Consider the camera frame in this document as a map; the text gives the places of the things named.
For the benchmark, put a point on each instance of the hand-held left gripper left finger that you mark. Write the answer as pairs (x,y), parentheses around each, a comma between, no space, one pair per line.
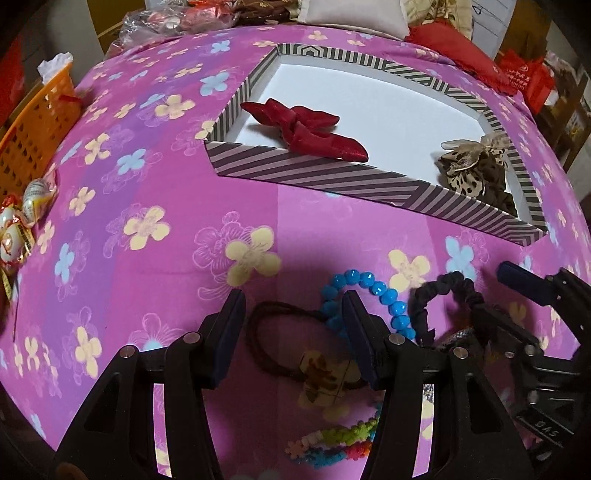
(226,341)

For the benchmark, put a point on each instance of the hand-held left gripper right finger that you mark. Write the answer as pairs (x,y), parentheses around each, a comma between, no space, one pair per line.
(361,339)

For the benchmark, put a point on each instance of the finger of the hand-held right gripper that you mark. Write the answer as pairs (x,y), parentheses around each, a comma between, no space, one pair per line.
(519,276)
(501,325)

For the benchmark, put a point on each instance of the black scrunchie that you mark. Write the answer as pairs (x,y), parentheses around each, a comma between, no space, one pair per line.
(422,300)

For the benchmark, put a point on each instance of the striped shallow box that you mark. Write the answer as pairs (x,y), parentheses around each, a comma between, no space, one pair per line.
(323,170)

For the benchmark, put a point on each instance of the grey patterned hair band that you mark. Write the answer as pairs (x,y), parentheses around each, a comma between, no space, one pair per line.
(455,337)

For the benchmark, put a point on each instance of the leopard print scrunchie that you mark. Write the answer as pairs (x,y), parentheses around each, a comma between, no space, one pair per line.
(471,180)

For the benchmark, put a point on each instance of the pink floral bed sheet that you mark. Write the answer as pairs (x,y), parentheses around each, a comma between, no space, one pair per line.
(138,277)

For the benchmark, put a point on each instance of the wooden shelf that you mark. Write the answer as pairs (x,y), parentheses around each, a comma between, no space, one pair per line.
(565,110)

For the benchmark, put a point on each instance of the red paper bag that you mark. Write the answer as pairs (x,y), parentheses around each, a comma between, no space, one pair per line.
(526,76)

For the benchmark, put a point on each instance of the red fabric hair bow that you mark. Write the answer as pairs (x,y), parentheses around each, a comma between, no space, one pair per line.
(309,134)

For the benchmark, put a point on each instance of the red cushion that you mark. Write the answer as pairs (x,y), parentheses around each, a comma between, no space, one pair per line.
(457,53)

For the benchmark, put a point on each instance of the shiny wrapped candy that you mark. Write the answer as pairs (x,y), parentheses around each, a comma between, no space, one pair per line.
(14,235)
(40,198)

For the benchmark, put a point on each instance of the beige floral pillow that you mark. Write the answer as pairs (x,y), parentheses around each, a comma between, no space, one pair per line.
(438,16)

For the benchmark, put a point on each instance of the orange plastic basket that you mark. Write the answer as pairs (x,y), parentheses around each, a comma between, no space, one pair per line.
(32,134)

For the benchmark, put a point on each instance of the white pillow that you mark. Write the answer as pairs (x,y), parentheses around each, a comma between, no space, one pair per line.
(351,14)

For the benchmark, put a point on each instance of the white plastic bag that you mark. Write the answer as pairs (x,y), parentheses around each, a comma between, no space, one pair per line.
(55,67)

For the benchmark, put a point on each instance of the clear plastic packets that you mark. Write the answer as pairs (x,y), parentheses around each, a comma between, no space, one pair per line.
(171,21)

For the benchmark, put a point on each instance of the brown patterned fabric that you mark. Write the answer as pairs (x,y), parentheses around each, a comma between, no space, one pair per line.
(263,11)

